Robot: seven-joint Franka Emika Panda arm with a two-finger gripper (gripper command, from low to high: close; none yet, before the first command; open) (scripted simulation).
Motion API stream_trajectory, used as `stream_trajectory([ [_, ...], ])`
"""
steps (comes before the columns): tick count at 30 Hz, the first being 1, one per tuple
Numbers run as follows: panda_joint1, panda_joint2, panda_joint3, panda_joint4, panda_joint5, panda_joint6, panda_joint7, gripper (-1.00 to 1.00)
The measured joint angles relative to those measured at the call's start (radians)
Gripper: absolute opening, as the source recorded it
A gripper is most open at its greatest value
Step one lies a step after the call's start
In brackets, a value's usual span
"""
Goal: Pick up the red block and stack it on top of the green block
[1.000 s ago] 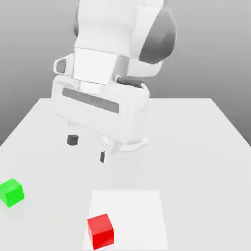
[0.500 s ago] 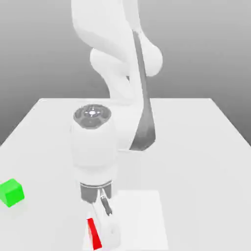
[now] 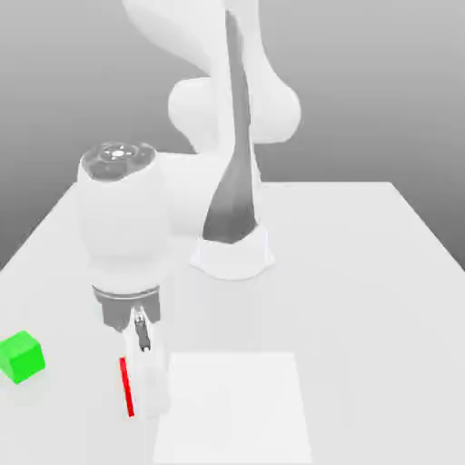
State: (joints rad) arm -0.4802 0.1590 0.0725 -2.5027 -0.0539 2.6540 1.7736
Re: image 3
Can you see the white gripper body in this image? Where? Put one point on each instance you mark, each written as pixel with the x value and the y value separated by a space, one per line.
pixel 150 385

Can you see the small red cube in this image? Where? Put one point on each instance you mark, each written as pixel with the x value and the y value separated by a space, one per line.
pixel 126 388

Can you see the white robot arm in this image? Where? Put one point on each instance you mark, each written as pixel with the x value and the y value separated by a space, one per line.
pixel 123 225

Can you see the small green cube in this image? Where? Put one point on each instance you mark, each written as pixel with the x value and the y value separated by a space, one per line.
pixel 21 358

